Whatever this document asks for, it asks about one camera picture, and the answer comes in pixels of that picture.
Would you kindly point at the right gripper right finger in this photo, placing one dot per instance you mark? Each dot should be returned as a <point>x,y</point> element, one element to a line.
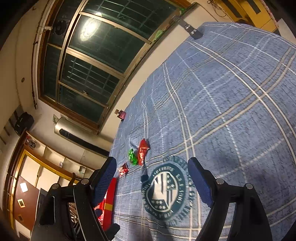
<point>249,219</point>

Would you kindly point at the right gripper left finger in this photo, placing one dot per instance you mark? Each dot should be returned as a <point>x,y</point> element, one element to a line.
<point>67,213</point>

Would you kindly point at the small dark red packet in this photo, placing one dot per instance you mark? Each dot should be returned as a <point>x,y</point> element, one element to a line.
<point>123,170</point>

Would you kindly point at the green snack packet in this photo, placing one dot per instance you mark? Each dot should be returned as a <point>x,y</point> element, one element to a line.
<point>132,157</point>

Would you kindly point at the red crinkled snack packet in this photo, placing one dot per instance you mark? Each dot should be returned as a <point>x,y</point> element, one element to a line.
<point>142,151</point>

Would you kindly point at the red shallow tray box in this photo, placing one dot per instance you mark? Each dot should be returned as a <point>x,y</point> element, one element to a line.
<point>104,209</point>

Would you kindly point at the silver tower air conditioner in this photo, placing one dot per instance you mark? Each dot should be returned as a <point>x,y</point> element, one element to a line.
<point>81,137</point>

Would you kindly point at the small dark red bottle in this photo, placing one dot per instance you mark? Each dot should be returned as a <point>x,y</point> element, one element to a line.
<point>120,114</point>

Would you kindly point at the blue plaid tablecloth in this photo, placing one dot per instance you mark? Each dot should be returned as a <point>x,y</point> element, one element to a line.
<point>227,99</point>

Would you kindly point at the wooden framed window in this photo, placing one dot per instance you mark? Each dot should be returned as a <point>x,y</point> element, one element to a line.
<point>88,50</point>

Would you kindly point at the yellow wooden door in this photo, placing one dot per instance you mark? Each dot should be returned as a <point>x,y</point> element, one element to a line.
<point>252,12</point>

